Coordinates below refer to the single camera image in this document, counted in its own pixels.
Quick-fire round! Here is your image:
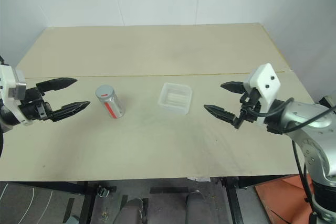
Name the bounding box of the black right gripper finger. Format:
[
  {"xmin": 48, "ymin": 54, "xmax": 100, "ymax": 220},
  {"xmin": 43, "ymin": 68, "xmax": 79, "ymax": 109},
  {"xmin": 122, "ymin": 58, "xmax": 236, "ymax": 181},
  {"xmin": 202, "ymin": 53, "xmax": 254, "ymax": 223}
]
[
  {"xmin": 220, "ymin": 81, "xmax": 246, "ymax": 94},
  {"xmin": 203, "ymin": 104, "xmax": 244, "ymax": 130}
]

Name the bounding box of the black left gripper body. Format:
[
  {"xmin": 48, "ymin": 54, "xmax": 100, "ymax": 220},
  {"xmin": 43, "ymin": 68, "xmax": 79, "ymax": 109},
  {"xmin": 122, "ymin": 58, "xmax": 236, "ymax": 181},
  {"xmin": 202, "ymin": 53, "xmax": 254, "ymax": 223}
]
[{"xmin": 18, "ymin": 87, "xmax": 55, "ymax": 123}]

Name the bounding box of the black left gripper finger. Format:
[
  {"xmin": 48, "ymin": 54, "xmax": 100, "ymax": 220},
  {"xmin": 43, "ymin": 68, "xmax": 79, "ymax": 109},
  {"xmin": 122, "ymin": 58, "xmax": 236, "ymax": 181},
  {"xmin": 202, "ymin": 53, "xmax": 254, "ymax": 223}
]
[
  {"xmin": 35, "ymin": 77, "xmax": 78, "ymax": 97},
  {"xmin": 48, "ymin": 101, "xmax": 91, "ymax": 123}
]

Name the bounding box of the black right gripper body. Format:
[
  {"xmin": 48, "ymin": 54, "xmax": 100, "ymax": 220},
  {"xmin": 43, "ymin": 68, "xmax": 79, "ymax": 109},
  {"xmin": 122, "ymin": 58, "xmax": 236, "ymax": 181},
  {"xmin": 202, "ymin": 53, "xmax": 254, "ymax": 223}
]
[{"xmin": 238, "ymin": 88, "xmax": 263, "ymax": 124}]

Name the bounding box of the clear plastic container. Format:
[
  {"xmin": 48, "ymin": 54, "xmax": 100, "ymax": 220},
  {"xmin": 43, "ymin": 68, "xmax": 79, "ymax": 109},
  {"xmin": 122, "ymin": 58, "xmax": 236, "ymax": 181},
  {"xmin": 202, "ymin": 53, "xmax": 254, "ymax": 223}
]
[{"xmin": 156, "ymin": 82, "xmax": 193, "ymax": 115}]

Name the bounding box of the silver can red label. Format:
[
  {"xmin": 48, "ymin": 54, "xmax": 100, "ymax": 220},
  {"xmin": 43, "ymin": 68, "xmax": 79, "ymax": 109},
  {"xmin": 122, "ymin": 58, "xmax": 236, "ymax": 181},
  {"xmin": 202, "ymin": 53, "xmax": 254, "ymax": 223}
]
[{"xmin": 94, "ymin": 84, "xmax": 126, "ymax": 120}]

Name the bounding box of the orange floor mat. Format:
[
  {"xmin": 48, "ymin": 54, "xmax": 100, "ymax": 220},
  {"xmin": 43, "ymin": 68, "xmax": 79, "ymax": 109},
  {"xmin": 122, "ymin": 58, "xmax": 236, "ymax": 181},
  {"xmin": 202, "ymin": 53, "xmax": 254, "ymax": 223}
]
[{"xmin": 255, "ymin": 173, "xmax": 317, "ymax": 224}]

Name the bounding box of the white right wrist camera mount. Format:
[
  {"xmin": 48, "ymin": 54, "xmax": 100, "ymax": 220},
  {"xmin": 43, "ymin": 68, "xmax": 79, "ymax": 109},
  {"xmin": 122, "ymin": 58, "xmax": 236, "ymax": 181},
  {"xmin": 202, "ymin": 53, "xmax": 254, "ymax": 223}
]
[{"xmin": 243, "ymin": 62, "xmax": 282, "ymax": 128}]

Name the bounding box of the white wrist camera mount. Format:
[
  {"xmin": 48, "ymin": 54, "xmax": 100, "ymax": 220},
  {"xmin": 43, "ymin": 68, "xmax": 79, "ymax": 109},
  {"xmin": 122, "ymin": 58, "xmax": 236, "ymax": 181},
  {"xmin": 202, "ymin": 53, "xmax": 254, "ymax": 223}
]
[
  {"xmin": 243, "ymin": 62, "xmax": 282, "ymax": 128},
  {"xmin": 0, "ymin": 64, "xmax": 28, "ymax": 126}
]

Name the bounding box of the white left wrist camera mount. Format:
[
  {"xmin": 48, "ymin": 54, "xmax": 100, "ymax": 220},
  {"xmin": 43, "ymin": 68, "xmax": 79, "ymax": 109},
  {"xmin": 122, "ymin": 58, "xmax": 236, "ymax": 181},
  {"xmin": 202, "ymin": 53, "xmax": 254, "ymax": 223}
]
[{"xmin": 0, "ymin": 64, "xmax": 28, "ymax": 126}]

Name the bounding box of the metal frame clamp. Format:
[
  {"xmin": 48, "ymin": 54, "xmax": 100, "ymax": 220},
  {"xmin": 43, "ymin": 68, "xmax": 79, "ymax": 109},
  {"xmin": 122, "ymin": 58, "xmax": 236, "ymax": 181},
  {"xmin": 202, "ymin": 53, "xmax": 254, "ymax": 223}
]
[{"xmin": 97, "ymin": 185, "xmax": 118, "ymax": 199}]

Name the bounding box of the black table frame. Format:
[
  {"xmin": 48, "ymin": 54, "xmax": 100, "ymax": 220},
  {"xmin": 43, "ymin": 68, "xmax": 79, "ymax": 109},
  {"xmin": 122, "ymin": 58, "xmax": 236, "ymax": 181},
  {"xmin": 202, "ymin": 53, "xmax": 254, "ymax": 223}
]
[{"xmin": 0, "ymin": 174, "xmax": 301, "ymax": 224}]

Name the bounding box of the thin white floor cable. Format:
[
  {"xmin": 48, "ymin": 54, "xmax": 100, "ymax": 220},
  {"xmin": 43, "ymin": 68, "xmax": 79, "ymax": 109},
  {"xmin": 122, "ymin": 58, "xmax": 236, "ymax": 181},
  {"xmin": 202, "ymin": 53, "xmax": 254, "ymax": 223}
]
[{"xmin": 24, "ymin": 185, "xmax": 55, "ymax": 224}]

